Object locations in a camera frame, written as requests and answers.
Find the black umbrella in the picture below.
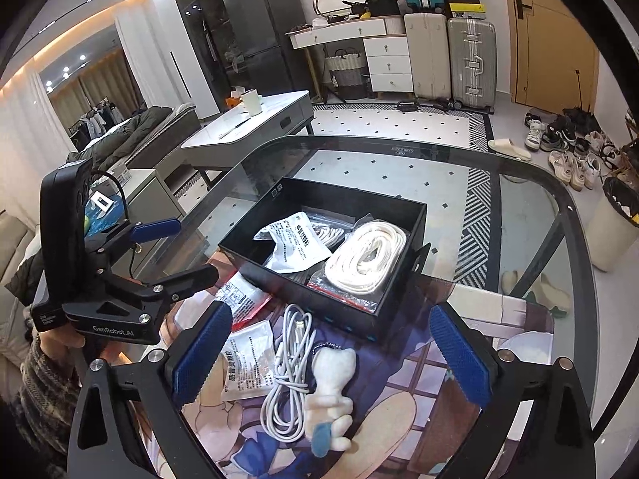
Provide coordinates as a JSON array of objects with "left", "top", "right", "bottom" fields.
[{"left": 562, "top": 69, "right": 600, "bottom": 133}]

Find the white usb cable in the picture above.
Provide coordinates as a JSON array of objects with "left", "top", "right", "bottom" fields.
[{"left": 260, "top": 303, "right": 320, "bottom": 442}]

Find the white trash bin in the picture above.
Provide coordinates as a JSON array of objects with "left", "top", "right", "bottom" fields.
[{"left": 584, "top": 174, "right": 639, "bottom": 273}]

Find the wooden door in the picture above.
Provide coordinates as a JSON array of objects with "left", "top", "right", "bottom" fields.
[{"left": 499, "top": 0, "right": 600, "bottom": 111}]

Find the person's left forearm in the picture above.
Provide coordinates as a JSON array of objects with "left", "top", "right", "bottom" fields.
[{"left": 0, "top": 339, "right": 83, "bottom": 479}]

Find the beige suitcase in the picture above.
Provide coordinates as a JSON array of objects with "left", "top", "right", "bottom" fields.
[{"left": 403, "top": 11, "right": 450, "bottom": 101}]

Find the person's left hand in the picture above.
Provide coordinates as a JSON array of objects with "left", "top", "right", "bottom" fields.
[{"left": 37, "top": 328, "right": 131, "bottom": 366}]

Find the white coffee table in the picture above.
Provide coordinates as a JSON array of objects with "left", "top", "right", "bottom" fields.
[{"left": 181, "top": 90, "right": 315, "bottom": 190}]

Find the printed cartoon desk mat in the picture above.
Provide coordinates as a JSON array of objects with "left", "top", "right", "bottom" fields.
[{"left": 115, "top": 254, "right": 555, "bottom": 479}]

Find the dark glass cabinet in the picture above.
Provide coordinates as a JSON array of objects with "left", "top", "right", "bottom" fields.
[{"left": 167, "top": 0, "right": 235, "bottom": 113}]

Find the black cardboard box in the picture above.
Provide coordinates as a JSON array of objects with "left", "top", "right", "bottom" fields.
[{"left": 218, "top": 177, "right": 433, "bottom": 345}]

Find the pile of shoes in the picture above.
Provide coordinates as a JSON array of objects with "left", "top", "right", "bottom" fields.
[{"left": 523, "top": 107, "right": 639, "bottom": 191}]

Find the dark green jacket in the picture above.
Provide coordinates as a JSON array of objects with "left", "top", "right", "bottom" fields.
[{"left": 92, "top": 106, "right": 173, "bottom": 160}]

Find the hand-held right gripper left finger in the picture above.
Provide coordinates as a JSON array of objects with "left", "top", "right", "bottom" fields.
[{"left": 65, "top": 302, "right": 234, "bottom": 479}]

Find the white plush toy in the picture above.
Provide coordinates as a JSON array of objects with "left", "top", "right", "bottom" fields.
[{"left": 304, "top": 345, "right": 357, "bottom": 457}]

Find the silver suitcase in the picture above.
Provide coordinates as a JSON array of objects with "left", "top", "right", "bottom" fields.
[{"left": 446, "top": 16, "right": 498, "bottom": 113}]

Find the beige side table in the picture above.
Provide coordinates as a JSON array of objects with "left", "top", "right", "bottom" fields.
[{"left": 100, "top": 167, "right": 185, "bottom": 240}]

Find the bagged thin white cable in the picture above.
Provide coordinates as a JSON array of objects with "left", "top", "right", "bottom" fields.
[{"left": 300, "top": 210, "right": 373, "bottom": 253}]

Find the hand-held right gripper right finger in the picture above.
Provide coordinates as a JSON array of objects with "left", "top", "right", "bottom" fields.
[{"left": 429, "top": 303, "right": 597, "bottom": 479}]

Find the white cup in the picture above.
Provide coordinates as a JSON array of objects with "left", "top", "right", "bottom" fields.
[{"left": 240, "top": 88, "right": 264, "bottom": 117}]

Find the black yellow shoe box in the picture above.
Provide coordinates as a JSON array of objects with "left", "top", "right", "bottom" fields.
[{"left": 448, "top": 3, "right": 487, "bottom": 21}]

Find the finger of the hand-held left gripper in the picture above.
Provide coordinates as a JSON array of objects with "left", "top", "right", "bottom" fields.
[
  {"left": 117, "top": 217, "right": 183, "bottom": 250},
  {"left": 105, "top": 264, "right": 220, "bottom": 306}
]

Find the dark grey refrigerator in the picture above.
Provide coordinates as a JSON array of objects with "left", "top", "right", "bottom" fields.
[{"left": 222, "top": 0, "right": 313, "bottom": 105}]

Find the beige slipper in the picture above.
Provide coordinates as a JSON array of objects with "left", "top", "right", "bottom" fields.
[
  {"left": 502, "top": 269, "right": 531, "bottom": 310},
  {"left": 528, "top": 279, "right": 572, "bottom": 318},
  {"left": 486, "top": 137, "right": 532, "bottom": 161}
]

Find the white vanity desk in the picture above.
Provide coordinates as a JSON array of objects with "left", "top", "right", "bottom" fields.
[{"left": 286, "top": 16, "right": 415, "bottom": 103}]

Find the rack of hanging clothes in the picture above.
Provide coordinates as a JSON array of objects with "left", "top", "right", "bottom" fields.
[{"left": 70, "top": 102, "right": 125, "bottom": 135}]

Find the woven basket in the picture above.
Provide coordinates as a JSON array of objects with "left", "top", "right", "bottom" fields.
[{"left": 324, "top": 49, "right": 370, "bottom": 101}]

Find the bagged thick white cord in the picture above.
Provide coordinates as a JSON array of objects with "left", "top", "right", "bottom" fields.
[{"left": 307, "top": 217, "right": 413, "bottom": 313}]

